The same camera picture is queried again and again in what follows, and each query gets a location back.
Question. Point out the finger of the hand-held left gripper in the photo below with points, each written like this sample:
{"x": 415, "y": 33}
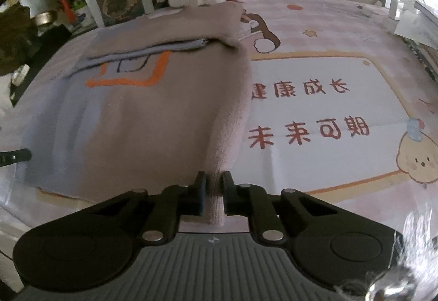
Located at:
{"x": 15, "y": 157}

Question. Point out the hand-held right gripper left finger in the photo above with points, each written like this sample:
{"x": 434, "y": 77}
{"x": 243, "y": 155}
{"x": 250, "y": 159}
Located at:
{"x": 202, "y": 198}

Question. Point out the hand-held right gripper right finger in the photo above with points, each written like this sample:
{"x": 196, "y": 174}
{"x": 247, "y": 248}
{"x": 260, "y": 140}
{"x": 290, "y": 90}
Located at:
{"x": 228, "y": 198}

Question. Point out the grey and tan towel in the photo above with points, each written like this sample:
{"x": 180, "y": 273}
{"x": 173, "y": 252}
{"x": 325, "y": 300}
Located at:
{"x": 154, "y": 109}

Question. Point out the olive green bag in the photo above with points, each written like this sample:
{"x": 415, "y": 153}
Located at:
{"x": 13, "y": 41}

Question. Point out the pink cartoon printed desk mat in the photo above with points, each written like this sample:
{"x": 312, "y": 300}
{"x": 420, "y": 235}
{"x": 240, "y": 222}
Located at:
{"x": 325, "y": 99}

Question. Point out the metal bowl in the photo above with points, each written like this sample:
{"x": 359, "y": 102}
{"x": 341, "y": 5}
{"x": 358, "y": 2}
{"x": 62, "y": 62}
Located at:
{"x": 45, "y": 18}

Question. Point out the red tassel ornament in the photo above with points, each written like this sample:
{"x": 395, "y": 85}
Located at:
{"x": 66, "y": 10}

